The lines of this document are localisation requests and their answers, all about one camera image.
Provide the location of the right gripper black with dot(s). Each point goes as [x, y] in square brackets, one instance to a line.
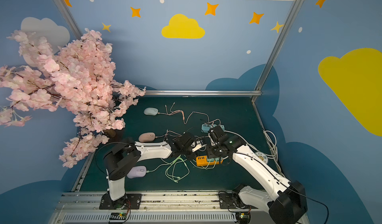
[216, 135]

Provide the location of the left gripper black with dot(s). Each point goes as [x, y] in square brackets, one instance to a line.
[189, 142]

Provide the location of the orange power strip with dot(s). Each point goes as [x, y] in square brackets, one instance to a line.
[205, 162]

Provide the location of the lavender wireless mouse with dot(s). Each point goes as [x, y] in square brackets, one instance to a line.
[137, 172]

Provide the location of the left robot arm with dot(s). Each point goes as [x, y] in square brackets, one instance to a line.
[122, 158]

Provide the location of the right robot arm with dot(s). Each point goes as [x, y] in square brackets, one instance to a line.
[283, 200]

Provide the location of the pink mouse upper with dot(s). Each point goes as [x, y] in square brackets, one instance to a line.
[147, 137]

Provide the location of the teal power strip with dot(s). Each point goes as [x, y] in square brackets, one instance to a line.
[206, 127]

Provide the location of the tin can with label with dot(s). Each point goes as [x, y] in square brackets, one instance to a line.
[262, 157]

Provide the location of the pink cherry blossom tree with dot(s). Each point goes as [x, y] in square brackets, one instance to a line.
[78, 78]

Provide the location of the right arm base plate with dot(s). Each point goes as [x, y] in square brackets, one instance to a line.
[230, 201]

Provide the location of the pale blue wireless mouse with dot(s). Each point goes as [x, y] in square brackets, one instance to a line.
[151, 111]

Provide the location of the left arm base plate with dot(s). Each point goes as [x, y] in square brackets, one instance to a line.
[119, 200]

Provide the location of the aluminium rail base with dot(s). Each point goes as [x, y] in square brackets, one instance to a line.
[146, 207]

